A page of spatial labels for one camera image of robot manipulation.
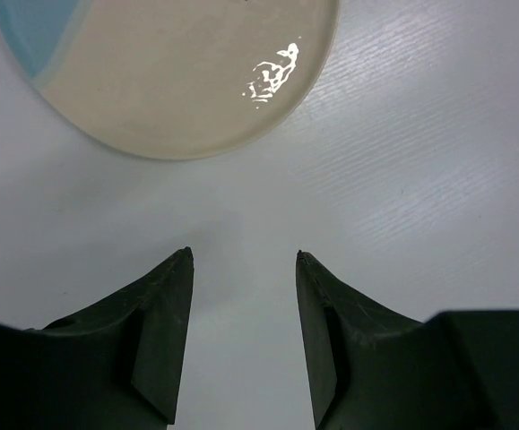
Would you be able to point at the blue plate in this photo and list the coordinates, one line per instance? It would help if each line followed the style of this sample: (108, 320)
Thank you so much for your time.
(171, 79)

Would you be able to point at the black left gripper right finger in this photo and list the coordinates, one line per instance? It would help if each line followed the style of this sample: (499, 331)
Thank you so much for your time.
(369, 367)

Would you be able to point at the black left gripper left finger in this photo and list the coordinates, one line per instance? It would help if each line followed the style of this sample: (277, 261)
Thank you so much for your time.
(116, 364)

